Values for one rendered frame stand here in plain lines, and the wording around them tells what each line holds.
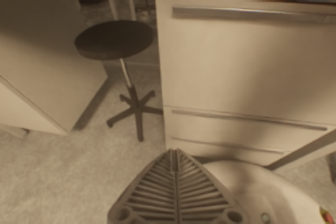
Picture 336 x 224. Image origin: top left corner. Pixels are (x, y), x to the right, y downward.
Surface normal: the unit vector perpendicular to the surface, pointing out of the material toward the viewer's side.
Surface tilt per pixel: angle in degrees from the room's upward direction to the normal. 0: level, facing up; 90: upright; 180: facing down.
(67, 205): 0
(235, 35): 90
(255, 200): 0
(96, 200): 0
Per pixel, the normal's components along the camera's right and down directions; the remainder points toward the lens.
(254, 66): -0.16, 0.78
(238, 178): -0.02, -0.62
